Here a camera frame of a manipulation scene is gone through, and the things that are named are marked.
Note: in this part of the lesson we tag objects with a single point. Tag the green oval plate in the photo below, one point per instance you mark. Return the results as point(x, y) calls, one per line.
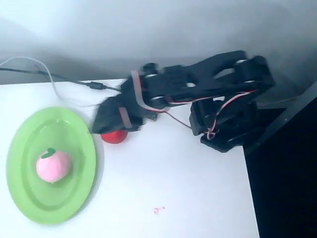
point(29, 196)

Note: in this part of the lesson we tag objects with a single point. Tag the red plush fruit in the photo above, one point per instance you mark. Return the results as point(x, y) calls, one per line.
point(115, 137)

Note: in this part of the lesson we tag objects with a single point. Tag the pink plush peach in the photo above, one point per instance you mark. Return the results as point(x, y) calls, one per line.
point(53, 166)

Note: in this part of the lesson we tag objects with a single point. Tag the grey metal bar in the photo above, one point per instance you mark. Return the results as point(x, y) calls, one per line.
point(280, 121)

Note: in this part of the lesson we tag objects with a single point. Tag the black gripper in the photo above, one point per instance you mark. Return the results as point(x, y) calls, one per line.
point(109, 116)

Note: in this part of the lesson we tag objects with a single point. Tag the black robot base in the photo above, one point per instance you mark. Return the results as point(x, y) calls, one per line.
point(223, 124)

